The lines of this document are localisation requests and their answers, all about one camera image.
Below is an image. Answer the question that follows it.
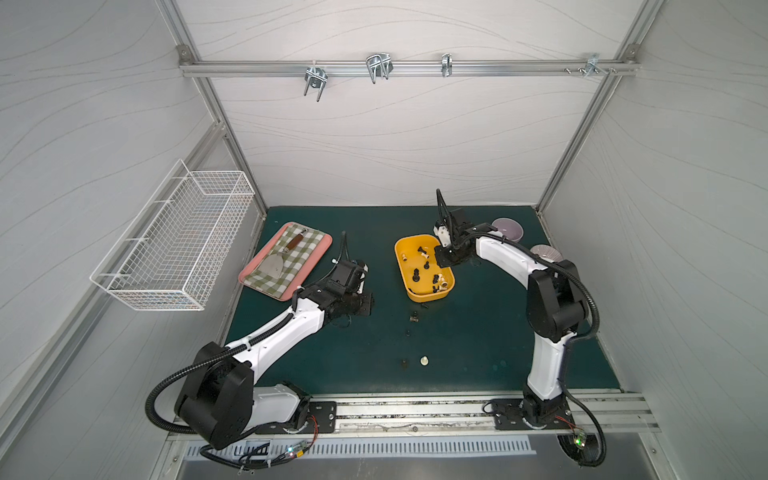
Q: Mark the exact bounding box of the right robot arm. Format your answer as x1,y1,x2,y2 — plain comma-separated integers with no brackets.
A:
433,201,594,428

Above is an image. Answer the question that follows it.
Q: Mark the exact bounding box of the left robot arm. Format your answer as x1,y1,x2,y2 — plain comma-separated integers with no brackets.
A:
174,260,372,449

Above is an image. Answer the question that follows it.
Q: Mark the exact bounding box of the yellow plastic storage box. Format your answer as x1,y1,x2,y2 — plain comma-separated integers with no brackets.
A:
394,234,455,303

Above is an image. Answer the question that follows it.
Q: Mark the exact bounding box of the pink tray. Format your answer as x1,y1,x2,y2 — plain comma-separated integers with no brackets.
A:
237,221,334,302

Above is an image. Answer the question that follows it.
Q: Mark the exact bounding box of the purple bowl upright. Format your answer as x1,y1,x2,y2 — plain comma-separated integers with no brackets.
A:
492,218,524,242

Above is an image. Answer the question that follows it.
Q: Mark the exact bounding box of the green checkered cloth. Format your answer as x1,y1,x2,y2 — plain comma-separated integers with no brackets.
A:
244,223,326,299

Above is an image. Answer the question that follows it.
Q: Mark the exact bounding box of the purple ribbed bowl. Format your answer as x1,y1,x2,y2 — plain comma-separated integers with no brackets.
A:
530,244,564,263

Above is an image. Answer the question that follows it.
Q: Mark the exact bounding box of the white vent strip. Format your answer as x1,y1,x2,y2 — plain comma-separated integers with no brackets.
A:
218,436,537,462

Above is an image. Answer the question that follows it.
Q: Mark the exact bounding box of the metal hook clamp middle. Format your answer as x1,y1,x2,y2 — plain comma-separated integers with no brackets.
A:
365,53,393,84

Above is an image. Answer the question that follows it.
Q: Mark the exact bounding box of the metal hook clamp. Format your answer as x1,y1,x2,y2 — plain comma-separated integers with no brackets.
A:
365,53,393,84
303,65,328,102

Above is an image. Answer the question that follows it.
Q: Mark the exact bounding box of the metal hook clamp left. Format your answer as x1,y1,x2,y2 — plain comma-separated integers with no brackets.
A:
303,65,328,102

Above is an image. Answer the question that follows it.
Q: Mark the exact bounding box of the aluminium crossbar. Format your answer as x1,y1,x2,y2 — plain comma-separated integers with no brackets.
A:
179,57,641,78

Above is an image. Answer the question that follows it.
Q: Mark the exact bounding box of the metal spatula wooden handle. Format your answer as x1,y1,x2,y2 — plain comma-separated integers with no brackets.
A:
256,228,307,279

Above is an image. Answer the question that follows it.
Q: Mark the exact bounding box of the left black conduit cable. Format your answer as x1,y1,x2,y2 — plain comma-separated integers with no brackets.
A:
144,311,295,434

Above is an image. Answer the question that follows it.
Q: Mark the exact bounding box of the black conduit cable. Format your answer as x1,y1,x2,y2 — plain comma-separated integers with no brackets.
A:
144,311,295,434
435,188,608,468

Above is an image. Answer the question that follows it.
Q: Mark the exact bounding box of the right black conduit cable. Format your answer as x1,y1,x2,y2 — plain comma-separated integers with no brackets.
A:
435,188,608,468

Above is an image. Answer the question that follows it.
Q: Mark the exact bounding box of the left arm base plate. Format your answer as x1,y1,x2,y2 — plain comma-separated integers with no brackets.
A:
256,400,338,435

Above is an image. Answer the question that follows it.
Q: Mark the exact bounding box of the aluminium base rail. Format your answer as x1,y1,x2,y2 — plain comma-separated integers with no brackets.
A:
314,389,661,438

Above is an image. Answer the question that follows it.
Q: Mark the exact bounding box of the metal ring clamp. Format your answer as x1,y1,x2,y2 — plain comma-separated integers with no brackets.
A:
441,53,453,78

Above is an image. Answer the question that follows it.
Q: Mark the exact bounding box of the white wire basket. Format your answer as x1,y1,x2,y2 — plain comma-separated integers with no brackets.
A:
90,160,254,312

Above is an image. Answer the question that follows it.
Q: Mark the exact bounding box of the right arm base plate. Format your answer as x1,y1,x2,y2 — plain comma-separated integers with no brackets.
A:
481,397,575,431

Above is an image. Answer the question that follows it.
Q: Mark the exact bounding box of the metal bracket right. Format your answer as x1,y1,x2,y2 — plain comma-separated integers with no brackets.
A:
563,54,618,78

